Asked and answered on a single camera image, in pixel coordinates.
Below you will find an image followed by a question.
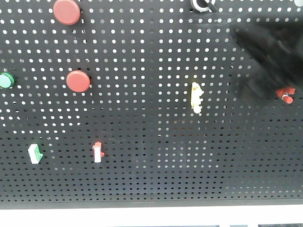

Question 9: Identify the green white rocker switch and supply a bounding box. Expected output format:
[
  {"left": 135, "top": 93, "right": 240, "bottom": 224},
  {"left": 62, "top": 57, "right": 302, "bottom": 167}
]
[{"left": 28, "top": 144, "right": 43, "bottom": 164}]

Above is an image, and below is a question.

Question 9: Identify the black perforated pegboard panel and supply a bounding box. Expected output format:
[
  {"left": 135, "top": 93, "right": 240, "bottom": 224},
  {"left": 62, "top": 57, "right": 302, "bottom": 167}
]
[{"left": 0, "top": 0, "right": 303, "bottom": 209}]

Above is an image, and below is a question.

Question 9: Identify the green push button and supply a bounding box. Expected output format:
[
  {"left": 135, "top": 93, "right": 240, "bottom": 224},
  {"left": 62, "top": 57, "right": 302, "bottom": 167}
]
[{"left": 0, "top": 72, "right": 15, "bottom": 88}]

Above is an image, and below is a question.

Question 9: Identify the black rotary toggle switch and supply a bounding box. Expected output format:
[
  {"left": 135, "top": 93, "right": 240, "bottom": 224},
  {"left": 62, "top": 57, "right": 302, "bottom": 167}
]
[{"left": 190, "top": 0, "right": 217, "bottom": 13}]

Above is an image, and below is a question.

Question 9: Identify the red white rocker switch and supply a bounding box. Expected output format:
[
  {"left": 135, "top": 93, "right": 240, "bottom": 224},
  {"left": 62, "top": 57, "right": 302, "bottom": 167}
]
[{"left": 92, "top": 142, "right": 105, "bottom": 163}]

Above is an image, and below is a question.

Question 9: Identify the yellow white switch block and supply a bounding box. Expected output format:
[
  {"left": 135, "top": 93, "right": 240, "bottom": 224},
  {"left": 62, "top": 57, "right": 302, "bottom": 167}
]
[{"left": 190, "top": 82, "right": 204, "bottom": 114}]

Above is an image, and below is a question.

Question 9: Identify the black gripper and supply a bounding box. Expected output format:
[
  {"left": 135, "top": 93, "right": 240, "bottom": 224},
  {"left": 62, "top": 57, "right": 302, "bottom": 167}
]
[{"left": 230, "top": 17, "right": 303, "bottom": 104}]

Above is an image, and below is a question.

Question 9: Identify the red contact block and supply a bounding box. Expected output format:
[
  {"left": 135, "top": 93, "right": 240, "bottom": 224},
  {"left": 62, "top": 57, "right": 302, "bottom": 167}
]
[{"left": 276, "top": 87, "right": 296, "bottom": 104}]

